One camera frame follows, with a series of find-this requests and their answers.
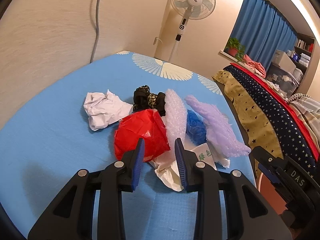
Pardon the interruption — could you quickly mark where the white bag green print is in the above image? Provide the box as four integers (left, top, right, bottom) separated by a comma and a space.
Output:
149, 142, 231, 192

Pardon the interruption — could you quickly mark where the blue plastic bag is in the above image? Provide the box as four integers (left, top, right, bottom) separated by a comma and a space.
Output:
186, 110, 207, 146

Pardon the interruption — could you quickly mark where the red plastic bag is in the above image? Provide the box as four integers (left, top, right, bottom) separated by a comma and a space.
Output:
114, 109, 170, 162

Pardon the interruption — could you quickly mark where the white paper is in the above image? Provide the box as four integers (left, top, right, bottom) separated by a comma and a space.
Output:
83, 90, 133, 131

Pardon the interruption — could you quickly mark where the white bubble wrap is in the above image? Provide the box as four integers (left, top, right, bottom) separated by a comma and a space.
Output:
164, 89, 187, 152

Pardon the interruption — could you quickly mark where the pink round bin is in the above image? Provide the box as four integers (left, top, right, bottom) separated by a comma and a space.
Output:
257, 173, 286, 214

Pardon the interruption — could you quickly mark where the star patterned quilt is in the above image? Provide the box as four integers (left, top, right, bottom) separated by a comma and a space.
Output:
213, 63, 319, 176

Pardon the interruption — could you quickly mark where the grey striped cloth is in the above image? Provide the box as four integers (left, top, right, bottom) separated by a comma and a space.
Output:
288, 93, 320, 151

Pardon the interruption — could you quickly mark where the black patterned scrunchie cloth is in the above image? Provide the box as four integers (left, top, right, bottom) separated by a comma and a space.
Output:
133, 85, 165, 116

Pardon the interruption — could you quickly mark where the clear storage box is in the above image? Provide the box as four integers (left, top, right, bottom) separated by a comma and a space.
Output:
266, 63, 300, 98

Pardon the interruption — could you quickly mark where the pink clothes pile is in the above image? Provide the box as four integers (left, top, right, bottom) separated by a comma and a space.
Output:
243, 54, 266, 78

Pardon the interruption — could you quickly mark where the white cardboard box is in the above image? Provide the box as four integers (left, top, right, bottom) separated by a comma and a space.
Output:
272, 50, 296, 74

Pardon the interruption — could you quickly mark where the potted green plant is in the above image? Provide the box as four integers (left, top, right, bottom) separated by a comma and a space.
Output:
224, 37, 245, 62

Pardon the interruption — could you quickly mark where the dark bookshelf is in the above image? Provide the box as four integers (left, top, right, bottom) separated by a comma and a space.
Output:
293, 33, 315, 74

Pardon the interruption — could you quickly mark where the blue curtain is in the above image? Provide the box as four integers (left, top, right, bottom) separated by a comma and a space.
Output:
230, 0, 297, 69

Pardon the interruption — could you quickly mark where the white standing fan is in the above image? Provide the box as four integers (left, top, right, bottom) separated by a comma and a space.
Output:
169, 0, 216, 62

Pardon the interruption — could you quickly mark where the grey wall cable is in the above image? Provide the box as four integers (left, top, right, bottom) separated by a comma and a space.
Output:
89, 0, 107, 64

